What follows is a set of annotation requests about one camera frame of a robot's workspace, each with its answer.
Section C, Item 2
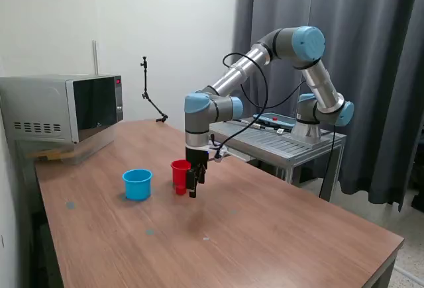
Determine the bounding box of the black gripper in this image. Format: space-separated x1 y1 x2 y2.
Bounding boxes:
185 147 209 199

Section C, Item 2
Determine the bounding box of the red plastic cup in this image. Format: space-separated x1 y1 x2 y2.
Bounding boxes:
170 159 193 187

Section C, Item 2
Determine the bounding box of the blue plastic cup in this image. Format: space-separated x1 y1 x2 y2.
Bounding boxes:
121 168 153 202

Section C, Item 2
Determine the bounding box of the blue teach pendant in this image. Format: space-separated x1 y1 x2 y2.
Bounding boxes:
252 113 295 129

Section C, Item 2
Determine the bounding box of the grey metal robot stand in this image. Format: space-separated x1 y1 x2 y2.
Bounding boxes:
207 120 347 203

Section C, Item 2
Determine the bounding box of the wooden block stack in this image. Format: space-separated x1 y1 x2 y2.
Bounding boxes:
28 148 72 164

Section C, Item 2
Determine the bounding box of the silver microwave oven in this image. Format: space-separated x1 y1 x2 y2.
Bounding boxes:
0 73 125 144

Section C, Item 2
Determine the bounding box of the grey curtain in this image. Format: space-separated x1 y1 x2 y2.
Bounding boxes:
229 0 424 213

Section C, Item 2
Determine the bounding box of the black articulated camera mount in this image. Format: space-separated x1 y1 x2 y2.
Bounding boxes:
139 56 169 124

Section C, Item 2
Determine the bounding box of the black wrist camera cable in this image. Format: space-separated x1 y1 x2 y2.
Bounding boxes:
211 52 307 156

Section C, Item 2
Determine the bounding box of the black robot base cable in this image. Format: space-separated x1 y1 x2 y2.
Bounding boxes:
317 124 337 199

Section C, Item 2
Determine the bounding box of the white wall pipe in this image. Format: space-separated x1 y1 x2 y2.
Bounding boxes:
91 40 99 76

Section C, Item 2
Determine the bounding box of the white floor cable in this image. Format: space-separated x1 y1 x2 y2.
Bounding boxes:
394 266 424 282

